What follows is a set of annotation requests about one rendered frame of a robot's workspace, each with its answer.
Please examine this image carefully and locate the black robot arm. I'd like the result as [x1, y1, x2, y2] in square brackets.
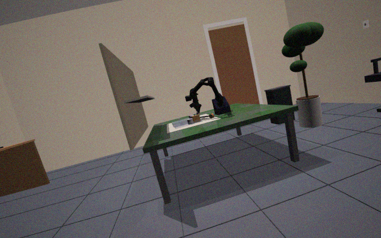
[185, 77, 224, 108]

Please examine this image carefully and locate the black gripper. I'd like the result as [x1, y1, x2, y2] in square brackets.
[193, 99, 201, 113]

